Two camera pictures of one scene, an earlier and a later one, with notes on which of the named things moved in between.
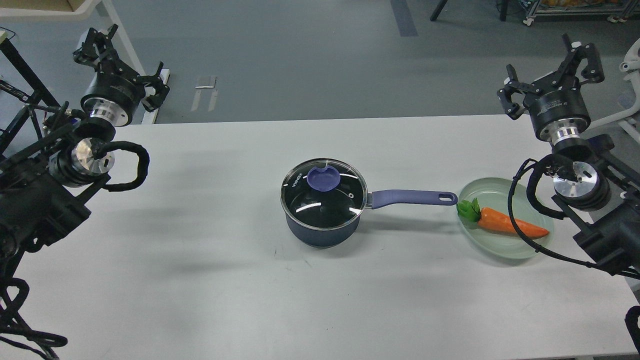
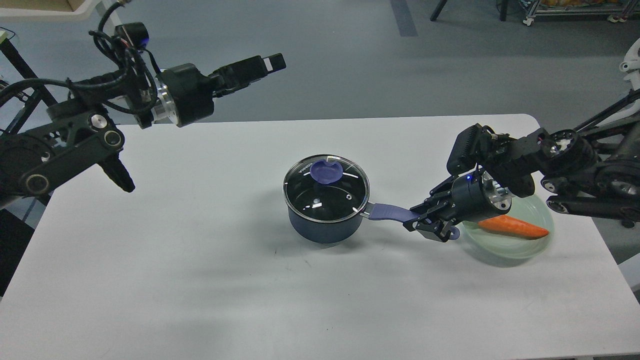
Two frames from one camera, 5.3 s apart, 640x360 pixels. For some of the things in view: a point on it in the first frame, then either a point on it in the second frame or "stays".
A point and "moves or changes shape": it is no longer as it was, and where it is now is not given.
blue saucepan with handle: (323, 201) moves or changes shape
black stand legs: (503, 10) stays
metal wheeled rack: (631, 8) stays
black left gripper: (116, 92) -> (191, 92)
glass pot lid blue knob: (324, 179) moves or changes shape
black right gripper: (560, 112) -> (471, 197)
